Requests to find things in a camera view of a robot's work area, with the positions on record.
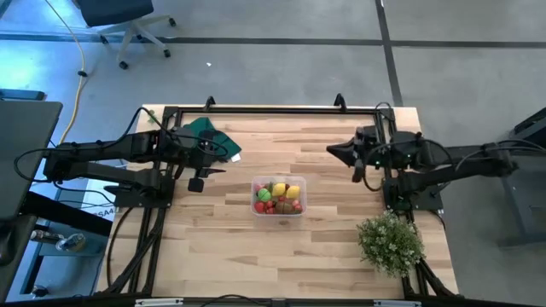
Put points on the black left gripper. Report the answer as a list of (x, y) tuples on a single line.
[(200, 149)]

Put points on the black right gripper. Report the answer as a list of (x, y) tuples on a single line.
[(369, 147)]

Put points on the clear plastic tupperware container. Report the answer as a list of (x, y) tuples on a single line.
[(303, 181)]

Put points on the smooth orange-red strawberry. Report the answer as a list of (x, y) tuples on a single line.
[(259, 207)]

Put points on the red bumpy strawberry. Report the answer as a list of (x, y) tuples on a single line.
[(270, 204)]

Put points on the large yellow lemon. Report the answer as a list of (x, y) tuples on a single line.
[(279, 189)]

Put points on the dark red bushy-leaved strawberry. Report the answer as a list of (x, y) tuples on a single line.
[(298, 208)]

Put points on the brown kiwi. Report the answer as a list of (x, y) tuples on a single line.
[(283, 207)]

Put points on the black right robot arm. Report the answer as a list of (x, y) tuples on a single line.
[(460, 164)]

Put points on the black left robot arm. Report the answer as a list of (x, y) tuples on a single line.
[(106, 153)]

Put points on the dark green cloth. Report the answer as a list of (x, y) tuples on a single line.
[(226, 145)]

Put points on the green potted plant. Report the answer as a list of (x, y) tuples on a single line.
[(390, 243)]

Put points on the white printed paper sheet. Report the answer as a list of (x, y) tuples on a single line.
[(96, 204)]

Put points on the small clear bottle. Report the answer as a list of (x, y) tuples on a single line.
[(42, 235)]

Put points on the dark office chair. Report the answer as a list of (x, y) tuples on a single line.
[(115, 10)]

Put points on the dark grey desk top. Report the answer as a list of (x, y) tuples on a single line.
[(25, 158)]

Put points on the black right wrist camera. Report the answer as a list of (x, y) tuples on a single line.
[(358, 170)]

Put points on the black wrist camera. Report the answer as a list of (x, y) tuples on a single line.
[(195, 184), (358, 170)]

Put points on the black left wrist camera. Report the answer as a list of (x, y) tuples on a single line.
[(195, 184)]

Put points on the black frame clamp foot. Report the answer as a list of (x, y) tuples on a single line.
[(340, 100), (209, 102)]

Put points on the black aluminium table frame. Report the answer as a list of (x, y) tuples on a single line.
[(277, 110)]

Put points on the grey metal bracket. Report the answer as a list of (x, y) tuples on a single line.
[(158, 302), (396, 303)]

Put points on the black desk frame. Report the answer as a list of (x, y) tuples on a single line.
[(64, 213)]

